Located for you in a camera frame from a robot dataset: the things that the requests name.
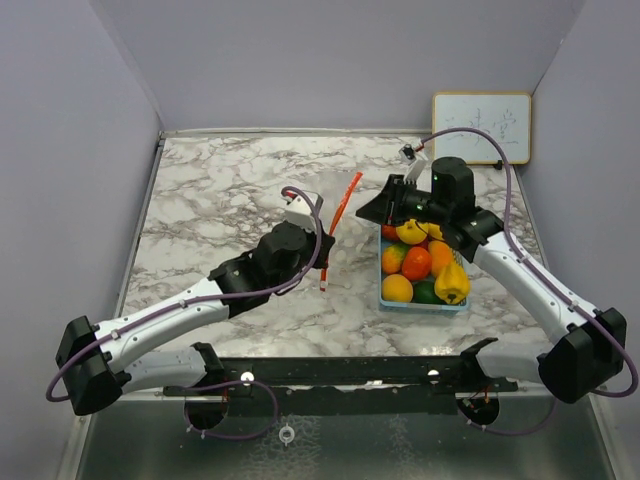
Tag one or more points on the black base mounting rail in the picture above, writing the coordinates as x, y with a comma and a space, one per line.
330, 386

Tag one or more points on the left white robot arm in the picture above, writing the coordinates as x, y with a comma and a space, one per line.
98, 363

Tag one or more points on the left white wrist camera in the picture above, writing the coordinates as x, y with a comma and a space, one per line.
298, 212

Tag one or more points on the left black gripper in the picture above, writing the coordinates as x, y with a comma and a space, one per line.
326, 243

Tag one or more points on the green yellow mango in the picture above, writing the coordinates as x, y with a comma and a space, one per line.
392, 258

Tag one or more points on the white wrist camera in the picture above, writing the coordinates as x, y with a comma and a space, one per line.
416, 160
298, 212

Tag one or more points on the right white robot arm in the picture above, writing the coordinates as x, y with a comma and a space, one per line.
586, 345

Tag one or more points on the small whiteboard with writing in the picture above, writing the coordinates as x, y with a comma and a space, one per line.
505, 116

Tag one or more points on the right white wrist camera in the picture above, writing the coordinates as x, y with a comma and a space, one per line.
416, 160

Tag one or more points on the orange bell pepper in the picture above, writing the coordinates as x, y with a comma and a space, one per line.
441, 256

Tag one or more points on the orange tomato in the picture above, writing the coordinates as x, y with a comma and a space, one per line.
417, 264

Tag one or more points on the green avocado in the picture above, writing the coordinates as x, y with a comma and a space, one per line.
424, 293

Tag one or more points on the yellow orange peach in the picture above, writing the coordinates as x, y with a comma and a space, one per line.
396, 288

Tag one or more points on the yellow bell pepper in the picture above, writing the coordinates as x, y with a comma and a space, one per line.
452, 285

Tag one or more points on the light blue plastic basket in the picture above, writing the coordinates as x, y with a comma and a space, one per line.
411, 307

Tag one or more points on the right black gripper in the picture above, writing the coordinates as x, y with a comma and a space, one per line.
386, 207

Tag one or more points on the bumpy red orange tangerine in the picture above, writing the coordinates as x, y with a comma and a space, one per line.
389, 233

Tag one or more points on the clear zip top bag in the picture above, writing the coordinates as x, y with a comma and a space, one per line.
352, 254

